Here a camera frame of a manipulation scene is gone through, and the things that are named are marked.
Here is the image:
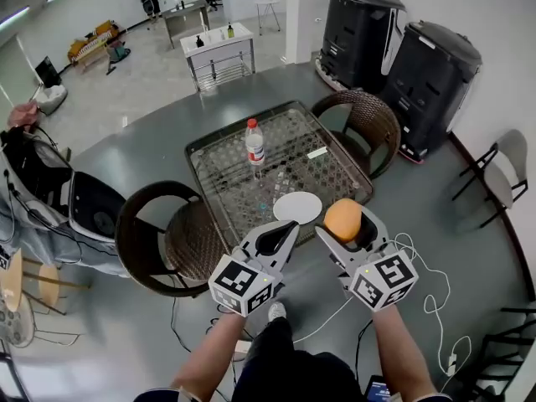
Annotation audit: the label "white bag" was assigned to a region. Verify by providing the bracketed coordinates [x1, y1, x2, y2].
[36, 83, 70, 116]

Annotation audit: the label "grey chair with black frame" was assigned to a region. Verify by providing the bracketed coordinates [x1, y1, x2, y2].
[451, 128, 529, 229]

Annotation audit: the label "clear bottle with red cap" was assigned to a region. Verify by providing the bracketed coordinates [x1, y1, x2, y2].
[245, 117, 266, 168]

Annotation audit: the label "person's right forearm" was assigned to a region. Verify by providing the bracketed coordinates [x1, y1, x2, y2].
[371, 305, 441, 402]

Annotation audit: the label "small white round table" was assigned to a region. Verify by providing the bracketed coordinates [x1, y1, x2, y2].
[253, 0, 283, 34]

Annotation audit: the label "white and black machine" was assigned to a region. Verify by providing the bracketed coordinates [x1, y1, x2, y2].
[67, 171, 127, 243]

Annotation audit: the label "brown wicker chair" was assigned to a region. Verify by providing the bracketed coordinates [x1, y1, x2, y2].
[114, 180, 232, 298]
[310, 89, 403, 180]

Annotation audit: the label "white cable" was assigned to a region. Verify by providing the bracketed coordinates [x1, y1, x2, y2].
[292, 231, 473, 379]

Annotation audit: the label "white counter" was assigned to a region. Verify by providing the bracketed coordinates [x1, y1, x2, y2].
[221, 0, 288, 23]

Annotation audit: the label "black phone with lit screen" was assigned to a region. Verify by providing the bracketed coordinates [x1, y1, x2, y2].
[363, 374, 391, 402]

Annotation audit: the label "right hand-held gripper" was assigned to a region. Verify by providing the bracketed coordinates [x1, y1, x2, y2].
[314, 204, 420, 313]

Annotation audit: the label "glass-top rattan table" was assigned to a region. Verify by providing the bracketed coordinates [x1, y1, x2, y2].
[184, 100, 375, 249]

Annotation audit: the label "round orange food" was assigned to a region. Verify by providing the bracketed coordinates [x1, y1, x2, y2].
[322, 198, 363, 245]

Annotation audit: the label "black monitor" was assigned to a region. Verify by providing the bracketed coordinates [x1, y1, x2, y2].
[33, 55, 64, 89]

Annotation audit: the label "black cable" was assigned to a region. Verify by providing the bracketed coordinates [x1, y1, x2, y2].
[168, 274, 223, 355]

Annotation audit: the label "black metal rack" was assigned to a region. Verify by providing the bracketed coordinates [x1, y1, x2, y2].
[462, 306, 536, 402]

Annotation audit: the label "grey metal table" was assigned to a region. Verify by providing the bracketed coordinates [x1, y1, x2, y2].
[160, 0, 211, 50]

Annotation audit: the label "white sink table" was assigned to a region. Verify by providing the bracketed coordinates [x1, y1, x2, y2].
[179, 22, 257, 93]

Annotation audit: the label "wooden stool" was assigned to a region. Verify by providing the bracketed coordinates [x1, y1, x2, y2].
[0, 249, 91, 316]

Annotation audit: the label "large black machine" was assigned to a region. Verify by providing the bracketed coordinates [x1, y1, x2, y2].
[379, 20, 483, 166]
[314, 0, 408, 95]

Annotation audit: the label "person's dark trousers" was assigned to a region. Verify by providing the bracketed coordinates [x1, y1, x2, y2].
[133, 316, 366, 402]

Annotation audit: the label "white round plate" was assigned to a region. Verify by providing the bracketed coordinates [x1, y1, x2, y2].
[272, 191, 324, 226]

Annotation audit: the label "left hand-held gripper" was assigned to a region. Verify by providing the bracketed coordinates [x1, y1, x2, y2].
[208, 219, 302, 318]

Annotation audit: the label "yellow wooden bench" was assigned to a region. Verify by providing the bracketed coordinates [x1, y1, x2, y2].
[67, 19, 127, 74]

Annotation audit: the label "person's left forearm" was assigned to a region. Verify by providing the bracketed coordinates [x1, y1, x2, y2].
[168, 311, 249, 399]

